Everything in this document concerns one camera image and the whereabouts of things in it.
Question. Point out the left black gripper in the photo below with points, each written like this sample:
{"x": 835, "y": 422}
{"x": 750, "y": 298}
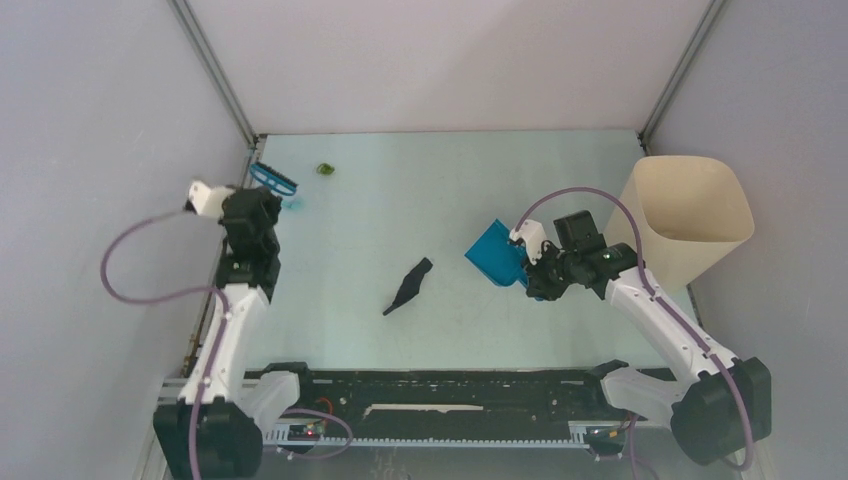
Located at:
{"x": 272, "y": 203}

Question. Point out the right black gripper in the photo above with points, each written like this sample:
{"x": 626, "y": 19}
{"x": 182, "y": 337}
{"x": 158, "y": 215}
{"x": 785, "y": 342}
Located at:
{"x": 537, "y": 286}

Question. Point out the blue hand brush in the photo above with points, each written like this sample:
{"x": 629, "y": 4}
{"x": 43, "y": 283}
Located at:
{"x": 275, "y": 181}

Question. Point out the blue dustpan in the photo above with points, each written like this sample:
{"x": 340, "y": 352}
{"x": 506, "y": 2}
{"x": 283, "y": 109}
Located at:
{"x": 497, "y": 258}

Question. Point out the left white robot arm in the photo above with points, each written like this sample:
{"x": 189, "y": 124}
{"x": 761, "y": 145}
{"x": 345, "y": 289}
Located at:
{"x": 214, "y": 429}

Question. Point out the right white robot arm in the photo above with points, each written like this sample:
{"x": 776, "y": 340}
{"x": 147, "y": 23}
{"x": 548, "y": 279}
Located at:
{"x": 715, "y": 404}

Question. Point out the teal paper scrap left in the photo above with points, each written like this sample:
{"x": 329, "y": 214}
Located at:
{"x": 292, "y": 203}

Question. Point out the green paper scrap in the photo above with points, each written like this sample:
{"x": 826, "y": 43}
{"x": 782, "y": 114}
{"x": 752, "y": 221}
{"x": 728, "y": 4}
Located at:
{"x": 325, "y": 169}

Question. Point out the cream waste bin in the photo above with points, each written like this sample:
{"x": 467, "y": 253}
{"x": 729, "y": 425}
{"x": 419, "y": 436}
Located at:
{"x": 691, "y": 211}

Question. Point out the long black paper scrap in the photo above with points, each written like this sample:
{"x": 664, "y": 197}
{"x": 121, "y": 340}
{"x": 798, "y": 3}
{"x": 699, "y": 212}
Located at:
{"x": 410, "y": 285}

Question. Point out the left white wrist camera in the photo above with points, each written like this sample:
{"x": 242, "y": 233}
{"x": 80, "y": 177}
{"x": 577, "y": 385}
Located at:
{"x": 206, "y": 201}

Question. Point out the right aluminium frame post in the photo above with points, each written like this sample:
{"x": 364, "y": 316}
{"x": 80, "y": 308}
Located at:
{"x": 699, "y": 38}

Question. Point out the aluminium frame post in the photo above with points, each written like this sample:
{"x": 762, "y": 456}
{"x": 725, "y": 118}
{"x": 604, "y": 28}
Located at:
{"x": 198, "y": 40}
{"x": 699, "y": 38}

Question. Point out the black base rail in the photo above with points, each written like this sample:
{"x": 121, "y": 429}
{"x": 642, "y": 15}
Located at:
{"x": 453, "y": 404}

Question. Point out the white cable duct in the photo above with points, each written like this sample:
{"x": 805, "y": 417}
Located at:
{"x": 575, "y": 438}

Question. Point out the left aluminium frame post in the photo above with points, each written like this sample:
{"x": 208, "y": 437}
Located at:
{"x": 198, "y": 40}

